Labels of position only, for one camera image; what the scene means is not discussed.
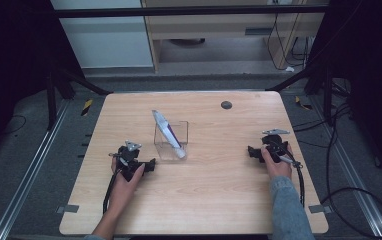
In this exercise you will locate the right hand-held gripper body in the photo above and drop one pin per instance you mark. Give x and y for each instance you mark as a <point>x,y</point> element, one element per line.
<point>275,146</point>

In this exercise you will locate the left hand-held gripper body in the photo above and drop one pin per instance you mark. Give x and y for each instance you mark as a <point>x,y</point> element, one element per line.
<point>128,156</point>

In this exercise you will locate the clear ribbed plastic container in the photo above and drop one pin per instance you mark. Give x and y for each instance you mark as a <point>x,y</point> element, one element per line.
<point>165,150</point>

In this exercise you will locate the white and purple toothpaste tube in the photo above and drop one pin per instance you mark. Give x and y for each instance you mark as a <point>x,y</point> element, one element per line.
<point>167,130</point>

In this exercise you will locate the person's right hand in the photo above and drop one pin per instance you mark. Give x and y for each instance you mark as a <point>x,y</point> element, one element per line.
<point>277,168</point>

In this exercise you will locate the person's left hand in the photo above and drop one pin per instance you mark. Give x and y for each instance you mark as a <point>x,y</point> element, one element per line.
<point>122,190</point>

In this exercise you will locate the yellow and black floor tape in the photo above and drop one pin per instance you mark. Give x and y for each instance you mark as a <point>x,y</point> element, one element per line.
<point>303,104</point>
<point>86,107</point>

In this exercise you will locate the dark round table grommet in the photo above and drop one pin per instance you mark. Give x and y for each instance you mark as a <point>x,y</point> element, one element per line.
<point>226,105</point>

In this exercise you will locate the black metal stand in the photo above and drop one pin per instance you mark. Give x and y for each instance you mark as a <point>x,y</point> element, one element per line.
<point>327,93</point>
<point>50,100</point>

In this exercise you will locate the grey tape strip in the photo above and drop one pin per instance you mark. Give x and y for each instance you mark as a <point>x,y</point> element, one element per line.
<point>68,209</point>
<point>319,209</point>

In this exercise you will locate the white cabinet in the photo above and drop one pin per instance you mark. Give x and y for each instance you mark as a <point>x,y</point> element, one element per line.
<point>105,43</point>

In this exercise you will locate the dark curtain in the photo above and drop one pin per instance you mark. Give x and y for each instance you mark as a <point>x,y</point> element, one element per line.
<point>372,66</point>
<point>12,66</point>

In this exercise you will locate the light wooden desk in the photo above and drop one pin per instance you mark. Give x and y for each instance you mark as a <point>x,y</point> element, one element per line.
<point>212,28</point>

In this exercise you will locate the black horizontal bar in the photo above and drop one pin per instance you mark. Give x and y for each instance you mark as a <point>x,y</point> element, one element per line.
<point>179,12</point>

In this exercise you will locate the aluminium floor rail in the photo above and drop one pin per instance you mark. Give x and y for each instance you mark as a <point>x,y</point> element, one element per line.
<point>355,180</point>
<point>29,173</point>

